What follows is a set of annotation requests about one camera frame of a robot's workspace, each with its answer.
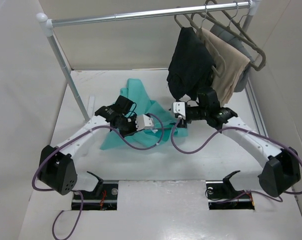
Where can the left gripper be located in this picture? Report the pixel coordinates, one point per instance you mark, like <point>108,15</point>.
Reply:
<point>133,130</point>

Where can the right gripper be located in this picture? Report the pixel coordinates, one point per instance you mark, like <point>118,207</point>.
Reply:
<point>186,120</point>

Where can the teal t shirt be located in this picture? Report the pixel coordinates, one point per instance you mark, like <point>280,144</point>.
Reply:
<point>154,123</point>

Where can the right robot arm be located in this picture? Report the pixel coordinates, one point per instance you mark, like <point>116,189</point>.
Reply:
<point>281,167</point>

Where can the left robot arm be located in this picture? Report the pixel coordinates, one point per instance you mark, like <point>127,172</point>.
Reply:
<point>57,165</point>

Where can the grey hanger with beige garment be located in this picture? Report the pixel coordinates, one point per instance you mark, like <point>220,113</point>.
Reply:
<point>219,72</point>

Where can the grey hanger with black garment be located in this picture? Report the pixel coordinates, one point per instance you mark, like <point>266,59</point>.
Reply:
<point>182,20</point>

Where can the black hanging garment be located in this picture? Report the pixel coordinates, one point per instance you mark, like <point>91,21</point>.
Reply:
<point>191,65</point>

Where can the grey hanging garment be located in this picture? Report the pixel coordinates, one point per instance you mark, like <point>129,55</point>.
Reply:
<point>237,61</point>

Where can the beige hanging garment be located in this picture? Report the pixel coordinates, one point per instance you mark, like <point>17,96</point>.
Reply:
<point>222,99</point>

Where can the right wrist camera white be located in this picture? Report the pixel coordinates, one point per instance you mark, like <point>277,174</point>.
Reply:
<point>179,109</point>

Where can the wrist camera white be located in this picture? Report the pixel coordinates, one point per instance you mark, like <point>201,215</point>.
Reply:
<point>179,109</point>
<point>144,122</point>

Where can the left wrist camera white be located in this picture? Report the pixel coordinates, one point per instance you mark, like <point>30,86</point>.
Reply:
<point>144,122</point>

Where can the aluminium rail right side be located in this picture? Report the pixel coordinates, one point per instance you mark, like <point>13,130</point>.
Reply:
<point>254,106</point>

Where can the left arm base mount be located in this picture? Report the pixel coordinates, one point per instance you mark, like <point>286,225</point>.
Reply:
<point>103,195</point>

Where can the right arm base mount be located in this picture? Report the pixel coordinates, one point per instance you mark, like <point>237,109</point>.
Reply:
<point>222,195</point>

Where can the silver clothes rack frame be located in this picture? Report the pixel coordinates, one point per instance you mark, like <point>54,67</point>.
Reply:
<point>120,35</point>

